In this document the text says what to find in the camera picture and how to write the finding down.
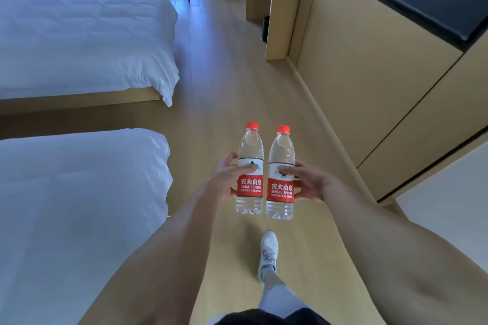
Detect person's left hand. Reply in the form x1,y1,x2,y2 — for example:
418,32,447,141
196,152,259,202

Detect person's right hand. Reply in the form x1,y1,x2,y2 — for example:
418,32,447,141
277,160,344,203

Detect red-cap Nongfu bottle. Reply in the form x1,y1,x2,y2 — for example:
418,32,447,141
265,125,296,221
235,121,264,216

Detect person's left forearm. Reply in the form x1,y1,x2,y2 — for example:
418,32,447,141
78,191,218,325

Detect person's right forearm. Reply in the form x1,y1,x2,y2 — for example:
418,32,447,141
324,182,488,325

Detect person's white right shoe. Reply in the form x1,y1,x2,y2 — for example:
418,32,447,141
258,230,279,283

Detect person's right leg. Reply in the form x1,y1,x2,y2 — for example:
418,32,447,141
263,269,286,292

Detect light denim shorts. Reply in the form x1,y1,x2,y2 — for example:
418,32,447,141
207,284,310,325

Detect black t-shirt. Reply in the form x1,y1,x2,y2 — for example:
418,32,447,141
213,307,331,325

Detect white bed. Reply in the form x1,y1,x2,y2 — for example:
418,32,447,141
0,127,174,325
0,0,180,114

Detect wooden table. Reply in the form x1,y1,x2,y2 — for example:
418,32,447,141
246,0,306,61

